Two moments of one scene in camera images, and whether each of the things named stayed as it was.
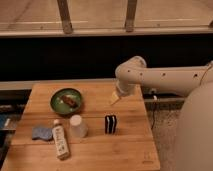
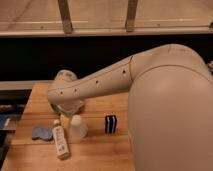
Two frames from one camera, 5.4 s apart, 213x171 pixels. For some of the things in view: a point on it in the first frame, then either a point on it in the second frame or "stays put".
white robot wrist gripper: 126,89 -> 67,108
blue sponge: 42,132 stays put
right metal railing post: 130,15 stays put
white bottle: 61,140 stays put
